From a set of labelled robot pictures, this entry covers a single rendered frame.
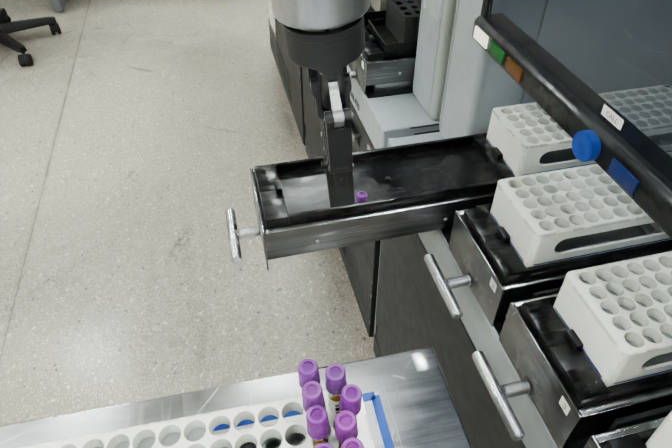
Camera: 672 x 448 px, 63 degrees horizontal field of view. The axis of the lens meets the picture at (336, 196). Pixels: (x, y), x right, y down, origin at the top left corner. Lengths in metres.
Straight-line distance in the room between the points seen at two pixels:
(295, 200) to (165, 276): 1.09
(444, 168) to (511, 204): 0.16
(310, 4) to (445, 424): 0.38
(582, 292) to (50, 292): 1.56
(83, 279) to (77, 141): 0.78
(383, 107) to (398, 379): 0.62
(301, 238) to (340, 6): 0.33
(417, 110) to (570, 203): 0.45
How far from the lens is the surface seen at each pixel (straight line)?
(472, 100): 0.86
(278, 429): 0.45
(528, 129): 0.80
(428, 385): 0.55
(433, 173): 0.79
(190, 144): 2.30
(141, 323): 1.69
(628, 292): 0.61
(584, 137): 0.57
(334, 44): 0.50
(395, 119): 1.02
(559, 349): 0.61
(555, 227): 0.65
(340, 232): 0.72
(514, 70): 0.69
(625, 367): 0.58
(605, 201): 0.72
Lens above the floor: 1.29
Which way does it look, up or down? 41 degrees down
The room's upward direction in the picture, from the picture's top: straight up
